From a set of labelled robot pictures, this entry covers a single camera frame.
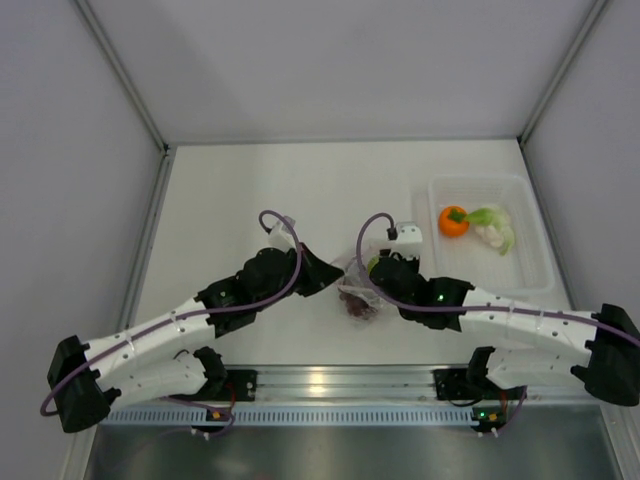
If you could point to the fake green apple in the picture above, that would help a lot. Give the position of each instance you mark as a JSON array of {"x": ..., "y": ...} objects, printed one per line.
[{"x": 372, "y": 263}]

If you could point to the white slotted cable duct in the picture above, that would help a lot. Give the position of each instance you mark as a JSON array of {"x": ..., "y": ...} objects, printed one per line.
[{"x": 260, "y": 415}]

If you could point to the white perforated plastic basket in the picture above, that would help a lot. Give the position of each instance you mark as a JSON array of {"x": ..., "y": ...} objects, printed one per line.
[{"x": 526, "y": 271}]

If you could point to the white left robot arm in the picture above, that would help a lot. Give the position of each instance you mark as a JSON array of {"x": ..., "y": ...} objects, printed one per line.
[{"x": 173, "y": 355}]

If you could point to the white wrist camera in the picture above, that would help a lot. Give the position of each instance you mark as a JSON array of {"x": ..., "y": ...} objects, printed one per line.
[
  {"x": 280, "y": 236},
  {"x": 405, "y": 240}
]

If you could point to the fake red grape bunch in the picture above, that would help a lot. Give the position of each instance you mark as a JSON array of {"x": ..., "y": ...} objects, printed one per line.
[{"x": 359, "y": 303}]

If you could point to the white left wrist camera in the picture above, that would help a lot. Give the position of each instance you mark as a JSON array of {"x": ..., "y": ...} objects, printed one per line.
[{"x": 280, "y": 236}]

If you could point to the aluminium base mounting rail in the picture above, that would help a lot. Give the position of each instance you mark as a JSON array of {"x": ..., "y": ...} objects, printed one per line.
[{"x": 340, "y": 382}]

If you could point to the fake orange persimmon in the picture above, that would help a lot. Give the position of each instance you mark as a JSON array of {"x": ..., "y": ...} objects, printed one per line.
[{"x": 452, "y": 222}]

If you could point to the fake white cauliflower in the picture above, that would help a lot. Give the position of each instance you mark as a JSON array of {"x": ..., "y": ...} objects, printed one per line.
[{"x": 493, "y": 225}]

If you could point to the aluminium frame rail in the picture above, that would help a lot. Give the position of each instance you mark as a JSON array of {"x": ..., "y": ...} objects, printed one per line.
[{"x": 120, "y": 71}]

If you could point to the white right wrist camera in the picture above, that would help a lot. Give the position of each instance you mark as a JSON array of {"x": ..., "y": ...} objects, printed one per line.
[{"x": 405, "y": 240}]

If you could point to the clear zip top bag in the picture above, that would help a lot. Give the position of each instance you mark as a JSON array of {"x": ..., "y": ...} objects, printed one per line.
[{"x": 348, "y": 262}]

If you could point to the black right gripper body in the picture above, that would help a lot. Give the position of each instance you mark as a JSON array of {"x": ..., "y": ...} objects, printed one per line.
[{"x": 415, "y": 263}]

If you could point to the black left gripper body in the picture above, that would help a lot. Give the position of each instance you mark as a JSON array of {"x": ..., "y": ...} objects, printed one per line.
[{"x": 266, "y": 296}]

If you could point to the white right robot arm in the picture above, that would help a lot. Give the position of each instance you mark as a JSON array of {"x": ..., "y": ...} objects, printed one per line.
[{"x": 596, "y": 350}]

